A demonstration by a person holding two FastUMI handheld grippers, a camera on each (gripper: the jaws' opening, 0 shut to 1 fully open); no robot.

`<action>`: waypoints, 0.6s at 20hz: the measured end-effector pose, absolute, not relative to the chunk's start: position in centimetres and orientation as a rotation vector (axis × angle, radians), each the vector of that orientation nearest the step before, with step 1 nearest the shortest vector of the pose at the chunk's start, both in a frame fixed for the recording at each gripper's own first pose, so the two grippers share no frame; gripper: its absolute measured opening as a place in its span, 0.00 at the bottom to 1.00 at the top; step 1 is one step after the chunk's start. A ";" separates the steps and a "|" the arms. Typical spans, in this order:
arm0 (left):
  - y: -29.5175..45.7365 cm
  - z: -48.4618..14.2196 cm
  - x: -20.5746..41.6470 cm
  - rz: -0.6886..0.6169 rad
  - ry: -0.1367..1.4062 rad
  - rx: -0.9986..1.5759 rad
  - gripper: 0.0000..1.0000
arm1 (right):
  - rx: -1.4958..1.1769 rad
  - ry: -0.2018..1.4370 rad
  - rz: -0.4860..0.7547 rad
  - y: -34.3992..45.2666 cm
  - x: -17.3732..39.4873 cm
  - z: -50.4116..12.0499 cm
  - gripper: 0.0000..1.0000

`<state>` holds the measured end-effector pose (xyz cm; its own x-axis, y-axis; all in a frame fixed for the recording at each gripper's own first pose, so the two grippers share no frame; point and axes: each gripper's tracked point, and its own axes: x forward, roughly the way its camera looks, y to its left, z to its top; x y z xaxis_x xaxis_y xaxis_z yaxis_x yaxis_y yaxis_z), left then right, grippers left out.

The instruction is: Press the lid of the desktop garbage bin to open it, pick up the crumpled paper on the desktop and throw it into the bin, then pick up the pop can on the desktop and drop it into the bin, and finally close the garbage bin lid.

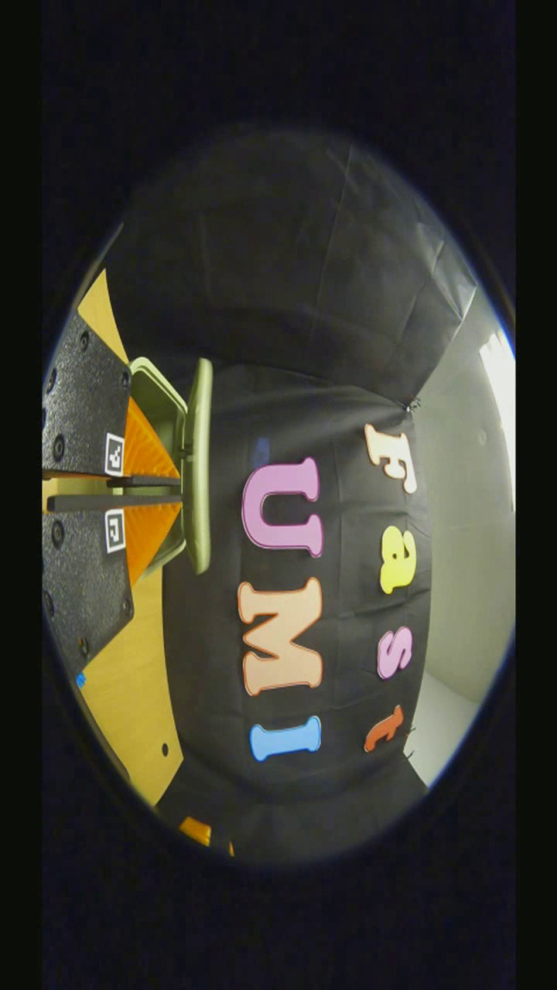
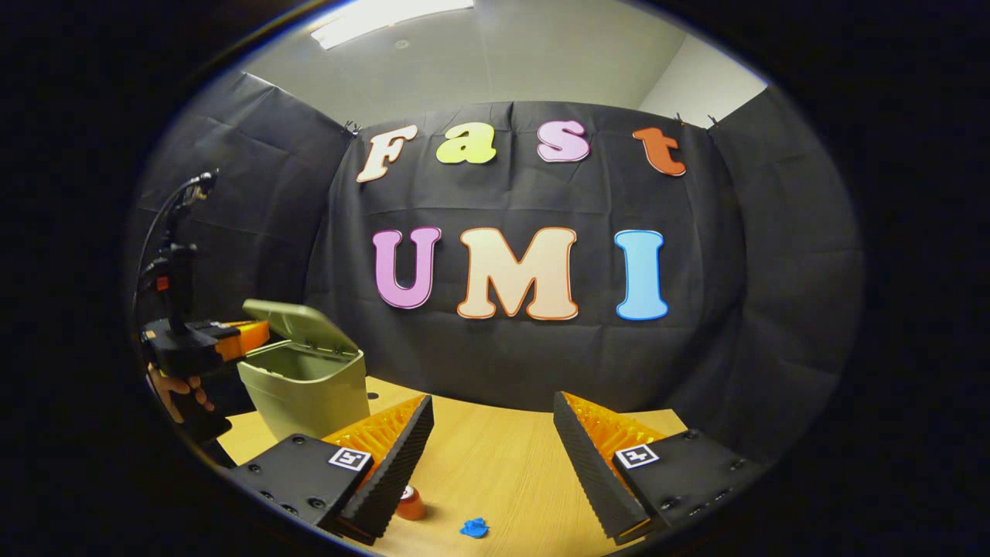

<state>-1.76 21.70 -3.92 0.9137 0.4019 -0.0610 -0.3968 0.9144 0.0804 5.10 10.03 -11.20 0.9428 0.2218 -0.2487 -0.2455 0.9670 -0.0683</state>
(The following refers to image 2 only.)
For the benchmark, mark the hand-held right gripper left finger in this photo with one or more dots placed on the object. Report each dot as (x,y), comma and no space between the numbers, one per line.
(398,464)

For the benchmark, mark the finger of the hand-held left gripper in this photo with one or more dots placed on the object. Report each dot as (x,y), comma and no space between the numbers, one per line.
(244,336)

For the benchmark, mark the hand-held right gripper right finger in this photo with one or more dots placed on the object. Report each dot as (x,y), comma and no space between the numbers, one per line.
(592,472)

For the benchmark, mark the red pop can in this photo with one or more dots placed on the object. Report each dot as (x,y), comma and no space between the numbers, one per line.
(411,504)

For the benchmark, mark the green desktop garbage bin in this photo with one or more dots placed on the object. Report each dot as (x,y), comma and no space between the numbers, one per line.
(309,387)

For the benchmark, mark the wooden desktop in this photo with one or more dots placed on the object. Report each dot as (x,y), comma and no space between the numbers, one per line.
(495,464)

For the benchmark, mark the black backdrop cloth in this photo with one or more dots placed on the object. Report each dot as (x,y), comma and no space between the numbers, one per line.
(495,193)

